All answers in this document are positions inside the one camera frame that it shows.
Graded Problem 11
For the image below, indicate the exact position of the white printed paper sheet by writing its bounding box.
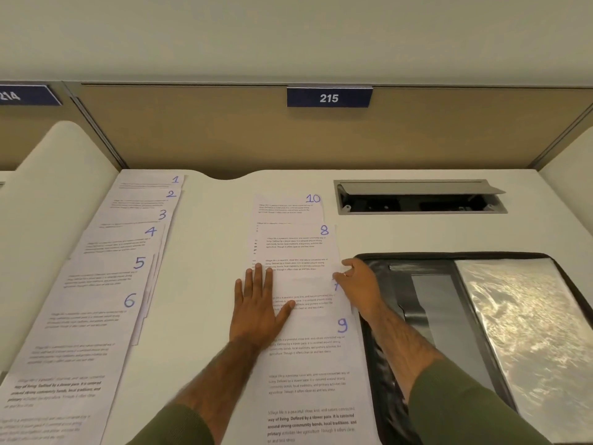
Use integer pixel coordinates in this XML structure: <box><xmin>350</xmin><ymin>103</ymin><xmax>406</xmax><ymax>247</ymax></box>
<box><xmin>245</xmin><ymin>312</ymin><xmax>383</xmax><ymax>445</ymax></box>
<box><xmin>252</xmin><ymin>193</ymin><xmax>325</xmax><ymax>227</ymax></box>
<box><xmin>248</xmin><ymin>221</ymin><xmax>343</xmax><ymax>279</ymax></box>
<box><xmin>272</xmin><ymin>272</ymin><xmax>358</xmax><ymax>321</ymax></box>

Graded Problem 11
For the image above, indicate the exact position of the blue number sign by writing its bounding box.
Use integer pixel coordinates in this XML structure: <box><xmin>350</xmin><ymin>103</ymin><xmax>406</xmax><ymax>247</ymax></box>
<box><xmin>286</xmin><ymin>84</ymin><xmax>374</xmax><ymax>108</ymax></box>
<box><xmin>0</xmin><ymin>84</ymin><xmax>64</xmax><ymax>107</ymax></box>

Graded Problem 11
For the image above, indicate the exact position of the olive green left sleeve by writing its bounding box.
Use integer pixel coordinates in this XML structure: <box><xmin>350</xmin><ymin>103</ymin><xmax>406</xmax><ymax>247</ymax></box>
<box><xmin>127</xmin><ymin>403</ymin><xmax>217</xmax><ymax>445</ymax></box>

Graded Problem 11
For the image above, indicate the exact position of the person's left forearm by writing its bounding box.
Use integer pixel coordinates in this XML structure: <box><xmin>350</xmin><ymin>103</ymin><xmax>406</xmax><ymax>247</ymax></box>
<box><xmin>169</xmin><ymin>337</ymin><xmax>269</xmax><ymax>431</ymax></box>

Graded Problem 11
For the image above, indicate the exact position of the clear plastic sleeve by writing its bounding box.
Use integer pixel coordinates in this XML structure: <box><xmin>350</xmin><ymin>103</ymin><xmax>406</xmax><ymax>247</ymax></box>
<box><xmin>454</xmin><ymin>257</ymin><xmax>593</xmax><ymax>443</ymax></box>

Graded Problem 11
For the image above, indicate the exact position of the person's left hand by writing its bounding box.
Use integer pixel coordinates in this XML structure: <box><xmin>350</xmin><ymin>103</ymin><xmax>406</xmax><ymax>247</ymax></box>
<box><xmin>229</xmin><ymin>263</ymin><xmax>296</xmax><ymax>343</ymax></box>

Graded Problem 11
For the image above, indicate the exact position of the beige fabric partition panel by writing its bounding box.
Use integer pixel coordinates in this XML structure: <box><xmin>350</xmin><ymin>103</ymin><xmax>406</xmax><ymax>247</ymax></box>
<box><xmin>69</xmin><ymin>82</ymin><xmax>593</xmax><ymax>181</ymax></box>
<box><xmin>0</xmin><ymin>81</ymin><xmax>77</xmax><ymax>172</ymax></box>

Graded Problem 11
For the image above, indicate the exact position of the person's right hand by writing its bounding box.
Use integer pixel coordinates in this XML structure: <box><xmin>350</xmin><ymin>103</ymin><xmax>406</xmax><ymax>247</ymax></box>
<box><xmin>333</xmin><ymin>257</ymin><xmax>388</xmax><ymax>321</ymax></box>

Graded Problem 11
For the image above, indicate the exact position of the person's right forearm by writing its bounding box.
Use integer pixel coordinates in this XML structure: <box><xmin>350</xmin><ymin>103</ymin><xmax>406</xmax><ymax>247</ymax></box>
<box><xmin>356</xmin><ymin>304</ymin><xmax>448</xmax><ymax>404</ymax></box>

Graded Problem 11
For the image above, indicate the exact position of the black zip document folder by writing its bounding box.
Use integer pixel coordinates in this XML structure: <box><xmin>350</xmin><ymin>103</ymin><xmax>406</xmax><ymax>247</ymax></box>
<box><xmin>352</xmin><ymin>251</ymin><xmax>593</xmax><ymax>445</ymax></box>

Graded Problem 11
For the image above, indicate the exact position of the olive green right sleeve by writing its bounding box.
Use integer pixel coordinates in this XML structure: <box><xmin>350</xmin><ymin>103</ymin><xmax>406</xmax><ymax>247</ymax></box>
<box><xmin>408</xmin><ymin>359</ymin><xmax>563</xmax><ymax>445</ymax></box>

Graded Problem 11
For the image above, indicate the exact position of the fanned row of printed pages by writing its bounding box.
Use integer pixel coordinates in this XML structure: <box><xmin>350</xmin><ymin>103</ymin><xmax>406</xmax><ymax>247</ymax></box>
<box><xmin>0</xmin><ymin>170</ymin><xmax>186</xmax><ymax>445</ymax></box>

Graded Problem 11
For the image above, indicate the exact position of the white desk side divider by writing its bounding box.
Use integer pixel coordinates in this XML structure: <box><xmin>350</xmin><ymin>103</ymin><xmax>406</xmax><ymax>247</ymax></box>
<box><xmin>537</xmin><ymin>104</ymin><xmax>593</xmax><ymax>223</ymax></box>
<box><xmin>0</xmin><ymin>121</ymin><xmax>124</xmax><ymax>380</ymax></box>

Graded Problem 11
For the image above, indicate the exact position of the olive green sleeve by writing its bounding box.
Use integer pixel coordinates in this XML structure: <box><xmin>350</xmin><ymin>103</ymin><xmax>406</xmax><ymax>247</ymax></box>
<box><xmin>408</xmin><ymin>359</ymin><xmax>563</xmax><ymax>445</ymax></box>
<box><xmin>127</xmin><ymin>403</ymin><xmax>217</xmax><ymax>445</ymax></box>

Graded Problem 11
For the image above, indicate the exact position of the metal desk cable outlet box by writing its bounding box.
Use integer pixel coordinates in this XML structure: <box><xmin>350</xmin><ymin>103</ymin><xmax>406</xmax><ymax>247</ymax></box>
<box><xmin>334</xmin><ymin>180</ymin><xmax>508</xmax><ymax>216</ymax></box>

